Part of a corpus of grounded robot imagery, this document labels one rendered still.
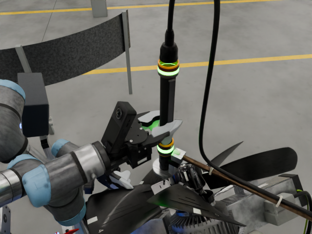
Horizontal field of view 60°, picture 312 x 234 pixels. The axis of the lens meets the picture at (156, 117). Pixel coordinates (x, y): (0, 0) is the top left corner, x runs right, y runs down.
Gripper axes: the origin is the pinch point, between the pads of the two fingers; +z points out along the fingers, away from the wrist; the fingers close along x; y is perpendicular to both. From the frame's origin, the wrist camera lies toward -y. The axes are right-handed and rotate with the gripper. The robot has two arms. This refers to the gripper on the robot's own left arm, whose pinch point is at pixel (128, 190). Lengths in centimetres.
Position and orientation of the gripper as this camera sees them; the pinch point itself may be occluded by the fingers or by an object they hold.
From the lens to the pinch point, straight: 95.9
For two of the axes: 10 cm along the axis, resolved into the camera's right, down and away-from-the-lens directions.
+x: -0.5, 7.8, 6.3
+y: 4.9, -5.2, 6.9
